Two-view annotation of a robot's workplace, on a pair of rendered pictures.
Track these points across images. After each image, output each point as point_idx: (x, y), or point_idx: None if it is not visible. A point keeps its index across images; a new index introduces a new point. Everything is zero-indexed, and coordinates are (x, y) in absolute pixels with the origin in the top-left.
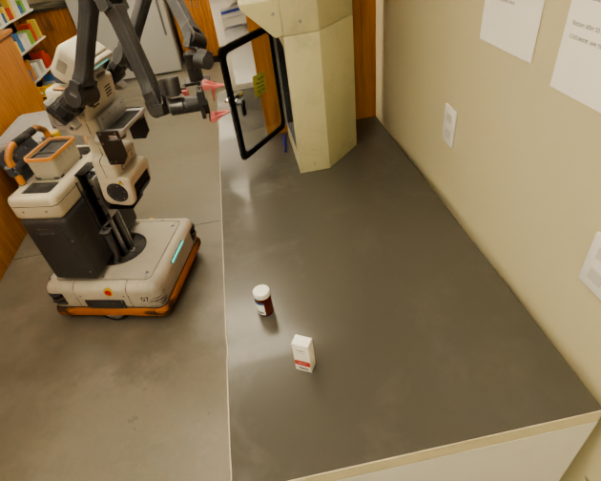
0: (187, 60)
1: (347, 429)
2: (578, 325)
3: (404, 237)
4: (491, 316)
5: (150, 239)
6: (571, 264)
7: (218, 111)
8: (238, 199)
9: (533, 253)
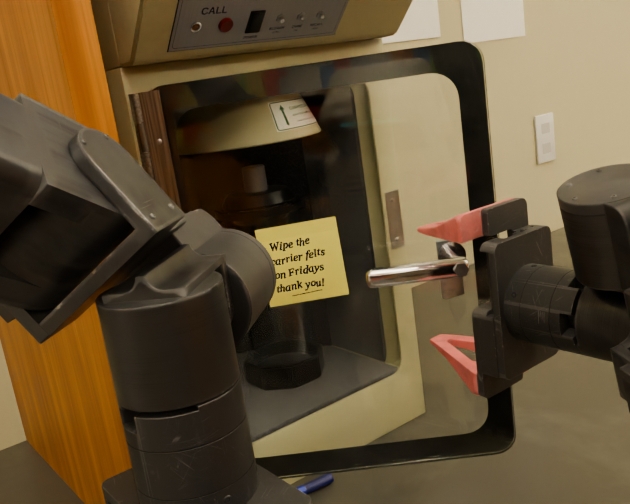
0: (229, 316)
1: None
2: (549, 202)
3: None
4: (565, 241)
5: None
6: (528, 164)
7: (458, 354)
8: None
9: (502, 198)
